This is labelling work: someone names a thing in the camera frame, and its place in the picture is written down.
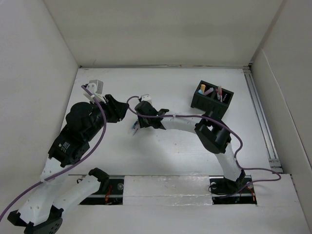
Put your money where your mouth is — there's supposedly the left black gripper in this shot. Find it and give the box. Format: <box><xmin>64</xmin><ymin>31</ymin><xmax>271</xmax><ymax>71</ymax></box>
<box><xmin>84</xmin><ymin>94</ymin><xmax>129</xmax><ymax>141</ymax></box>

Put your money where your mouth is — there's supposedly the teal blue pen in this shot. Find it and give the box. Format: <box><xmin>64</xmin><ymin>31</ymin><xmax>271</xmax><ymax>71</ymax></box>
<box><xmin>128</xmin><ymin>119</ymin><xmax>140</xmax><ymax>135</ymax></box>

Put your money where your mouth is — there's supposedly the orange highlighter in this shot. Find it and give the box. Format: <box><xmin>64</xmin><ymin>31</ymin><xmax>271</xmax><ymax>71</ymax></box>
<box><xmin>200</xmin><ymin>84</ymin><xmax>206</xmax><ymax>92</ymax></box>

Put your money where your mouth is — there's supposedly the purple highlighter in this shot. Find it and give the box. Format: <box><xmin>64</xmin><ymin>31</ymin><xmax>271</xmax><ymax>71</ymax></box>
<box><xmin>203</xmin><ymin>87</ymin><xmax>214</xmax><ymax>96</ymax></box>

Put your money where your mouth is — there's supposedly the green clear pen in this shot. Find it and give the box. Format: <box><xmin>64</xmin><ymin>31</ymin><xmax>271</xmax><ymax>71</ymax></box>
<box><xmin>215</xmin><ymin>88</ymin><xmax>219</xmax><ymax>99</ymax></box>

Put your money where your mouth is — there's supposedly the bright red clear pen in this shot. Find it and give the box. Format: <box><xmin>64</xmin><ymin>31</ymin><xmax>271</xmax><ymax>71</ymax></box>
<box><xmin>217</xmin><ymin>86</ymin><xmax>221</xmax><ymax>101</ymax></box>

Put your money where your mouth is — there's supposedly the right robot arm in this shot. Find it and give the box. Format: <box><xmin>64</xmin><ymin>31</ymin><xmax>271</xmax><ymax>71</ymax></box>
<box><xmin>135</xmin><ymin>101</ymin><xmax>245</xmax><ymax>193</ymax></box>

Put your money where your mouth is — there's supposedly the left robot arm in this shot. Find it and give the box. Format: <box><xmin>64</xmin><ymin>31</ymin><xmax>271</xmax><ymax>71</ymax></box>
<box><xmin>7</xmin><ymin>95</ymin><xmax>129</xmax><ymax>234</ymax></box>

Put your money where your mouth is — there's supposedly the black pen holder box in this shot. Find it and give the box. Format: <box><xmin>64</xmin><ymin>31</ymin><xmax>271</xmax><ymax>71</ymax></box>
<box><xmin>191</xmin><ymin>80</ymin><xmax>234</xmax><ymax>119</ymax></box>

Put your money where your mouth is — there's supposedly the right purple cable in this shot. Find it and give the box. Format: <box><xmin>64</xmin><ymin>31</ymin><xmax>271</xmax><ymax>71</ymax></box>
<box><xmin>126</xmin><ymin>95</ymin><xmax>283</xmax><ymax>199</ymax></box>

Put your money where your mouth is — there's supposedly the purple cable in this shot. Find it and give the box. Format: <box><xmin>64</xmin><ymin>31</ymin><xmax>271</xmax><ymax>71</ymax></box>
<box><xmin>126</xmin><ymin>95</ymin><xmax>283</xmax><ymax>199</ymax></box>
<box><xmin>0</xmin><ymin>84</ymin><xmax>108</xmax><ymax>220</ymax></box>

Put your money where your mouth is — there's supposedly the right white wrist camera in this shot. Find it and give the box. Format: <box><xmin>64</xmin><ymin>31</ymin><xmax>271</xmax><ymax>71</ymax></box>
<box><xmin>138</xmin><ymin>94</ymin><xmax>152</xmax><ymax>105</ymax></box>

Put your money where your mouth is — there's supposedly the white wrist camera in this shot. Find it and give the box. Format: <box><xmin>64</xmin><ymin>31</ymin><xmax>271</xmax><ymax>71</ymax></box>
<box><xmin>83</xmin><ymin>79</ymin><xmax>104</xmax><ymax>98</ymax></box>
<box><xmin>138</xmin><ymin>94</ymin><xmax>152</xmax><ymax>105</ymax></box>

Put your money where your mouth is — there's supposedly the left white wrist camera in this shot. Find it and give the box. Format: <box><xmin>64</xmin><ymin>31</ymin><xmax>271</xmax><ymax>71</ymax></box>
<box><xmin>83</xmin><ymin>79</ymin><xmax>104</xmax><ymax>98</ymax></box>

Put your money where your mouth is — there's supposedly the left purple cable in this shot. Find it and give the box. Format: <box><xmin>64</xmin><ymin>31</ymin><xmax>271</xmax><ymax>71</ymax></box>
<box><xmin>0</xmin><ymin>84</ymin><xmax>108</xmax><ymax>220</ymax></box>

